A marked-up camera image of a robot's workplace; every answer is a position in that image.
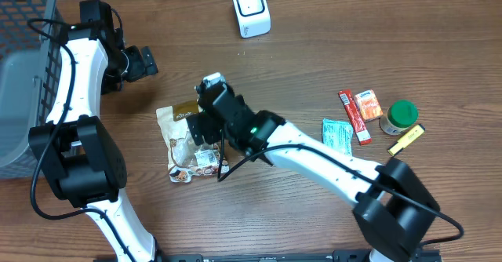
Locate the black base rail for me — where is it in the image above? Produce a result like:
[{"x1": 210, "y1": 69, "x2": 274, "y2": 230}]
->
[{"x1": 164, "y1": 249, "x2": 442, "y2": 262}]

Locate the teal Kleenex tissue pack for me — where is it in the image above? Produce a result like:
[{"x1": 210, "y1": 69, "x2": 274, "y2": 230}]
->
[{"x1": 322, "y1": 118, "x2": 353, "y2": 156}]

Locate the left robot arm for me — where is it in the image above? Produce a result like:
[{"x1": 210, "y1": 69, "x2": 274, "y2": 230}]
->
[{"x1": 27, "y1": 0, "x2": 162, "y2": 261}]

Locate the brown snack pouch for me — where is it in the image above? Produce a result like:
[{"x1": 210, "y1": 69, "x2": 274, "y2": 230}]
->
[{"x1": 156, "y1": 100, "x2": 229, "y2": 184}]

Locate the orange Kleenex tissue box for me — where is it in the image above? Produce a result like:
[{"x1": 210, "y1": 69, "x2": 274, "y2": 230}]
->
[{"x1": 354, "y1": 89, "x2": 384, "y2": 122}]

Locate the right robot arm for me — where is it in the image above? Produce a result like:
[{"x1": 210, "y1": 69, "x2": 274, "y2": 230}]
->
[{"x1": 187, "y1": 82, "x2": 439, "y2": 261}]

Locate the grey plastic mesh basket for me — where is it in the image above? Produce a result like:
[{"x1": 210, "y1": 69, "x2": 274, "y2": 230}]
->
[{"x1": 1, "y1": 0, "x2": 62, "y2": 180}]

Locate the green lid jar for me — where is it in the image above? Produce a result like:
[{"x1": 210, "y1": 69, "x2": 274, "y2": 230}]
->
[{"x1": 380, "y1": 100, "x2": 419, "y2": 136}]

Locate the red snack stick packet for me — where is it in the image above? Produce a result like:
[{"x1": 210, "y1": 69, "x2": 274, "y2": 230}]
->
[{"x1": 338, "y1": 89, "x2": 372, "y2": 145}]

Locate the white barcode scanner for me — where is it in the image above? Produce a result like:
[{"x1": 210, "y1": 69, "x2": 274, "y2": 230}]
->
[{"x1": 232, "y1": 0, "x2": 271, "y2": 38}]

